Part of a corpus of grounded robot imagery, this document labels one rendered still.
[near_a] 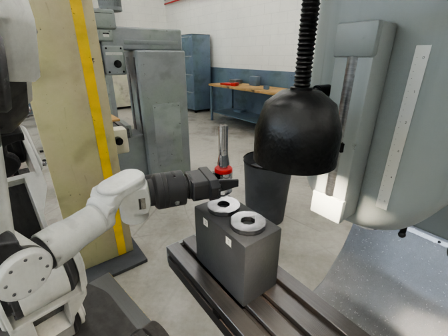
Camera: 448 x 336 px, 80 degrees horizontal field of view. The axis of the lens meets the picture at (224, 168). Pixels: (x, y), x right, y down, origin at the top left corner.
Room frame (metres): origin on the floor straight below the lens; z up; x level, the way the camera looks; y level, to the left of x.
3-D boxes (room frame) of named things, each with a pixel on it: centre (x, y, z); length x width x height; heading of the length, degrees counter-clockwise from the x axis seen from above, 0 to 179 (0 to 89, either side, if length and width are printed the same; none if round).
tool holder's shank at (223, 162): (0.64, 0.00, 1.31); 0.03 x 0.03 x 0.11
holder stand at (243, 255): (0.60, -0.03, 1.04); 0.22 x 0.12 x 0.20; 37
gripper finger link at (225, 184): (0.61, -0.01, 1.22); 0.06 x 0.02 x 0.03; 112
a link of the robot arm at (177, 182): (0.60, 0.09, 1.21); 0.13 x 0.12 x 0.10; 22
